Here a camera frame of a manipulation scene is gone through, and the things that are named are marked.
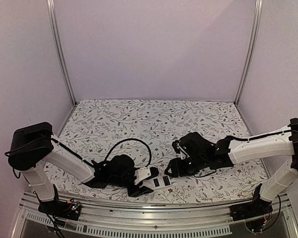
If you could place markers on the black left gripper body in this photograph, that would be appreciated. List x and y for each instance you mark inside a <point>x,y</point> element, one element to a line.
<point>130,192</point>

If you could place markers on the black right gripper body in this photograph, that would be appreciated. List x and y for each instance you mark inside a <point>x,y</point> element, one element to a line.
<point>196,164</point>

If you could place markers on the purple AAA battery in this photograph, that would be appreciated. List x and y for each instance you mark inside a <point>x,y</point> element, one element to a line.
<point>166,181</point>

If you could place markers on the white remote control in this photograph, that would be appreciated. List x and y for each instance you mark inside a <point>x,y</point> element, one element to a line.
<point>157,183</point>

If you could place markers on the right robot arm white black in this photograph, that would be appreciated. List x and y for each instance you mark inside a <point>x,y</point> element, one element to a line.
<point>197,153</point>

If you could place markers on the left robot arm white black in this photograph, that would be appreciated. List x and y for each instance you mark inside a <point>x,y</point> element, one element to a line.
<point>36,143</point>

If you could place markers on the floral patterned table mat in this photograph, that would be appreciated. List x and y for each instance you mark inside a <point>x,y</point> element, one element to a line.
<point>145,130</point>

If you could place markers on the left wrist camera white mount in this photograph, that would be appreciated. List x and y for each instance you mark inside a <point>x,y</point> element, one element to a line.
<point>145,173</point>

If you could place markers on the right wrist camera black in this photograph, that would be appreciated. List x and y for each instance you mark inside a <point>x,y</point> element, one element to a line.
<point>179,150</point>

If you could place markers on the aluminium front rail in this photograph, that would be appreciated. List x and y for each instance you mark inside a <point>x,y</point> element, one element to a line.
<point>102,218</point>

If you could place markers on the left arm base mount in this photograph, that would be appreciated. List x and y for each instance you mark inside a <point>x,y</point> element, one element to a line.
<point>60,209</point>

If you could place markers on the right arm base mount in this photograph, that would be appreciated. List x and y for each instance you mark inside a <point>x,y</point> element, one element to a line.
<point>256,207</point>

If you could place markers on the right aluminium frame post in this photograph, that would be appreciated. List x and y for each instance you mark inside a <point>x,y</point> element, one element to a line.
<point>250,51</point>

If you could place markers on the aluminium frame post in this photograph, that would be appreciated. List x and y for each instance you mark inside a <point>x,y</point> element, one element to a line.
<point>59,50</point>
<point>250,51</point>

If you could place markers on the left aluminium frame post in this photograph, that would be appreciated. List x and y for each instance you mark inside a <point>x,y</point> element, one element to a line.
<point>59,50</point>

